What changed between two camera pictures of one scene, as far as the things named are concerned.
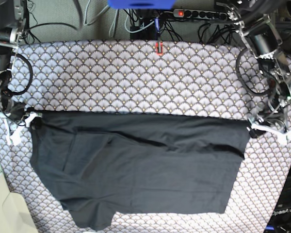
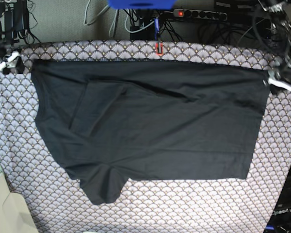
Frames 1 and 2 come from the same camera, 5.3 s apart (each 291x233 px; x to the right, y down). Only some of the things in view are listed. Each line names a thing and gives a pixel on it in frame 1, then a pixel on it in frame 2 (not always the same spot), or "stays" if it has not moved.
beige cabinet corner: x=9 y=211 stays
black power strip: x=200 y=14 stays
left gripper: x=32 y=116 → x=12 y=66
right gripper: x=254 y=132 → x=273 y=81
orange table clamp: x=159 y=53 stays
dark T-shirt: x=98 y=163 → x=107 y=122
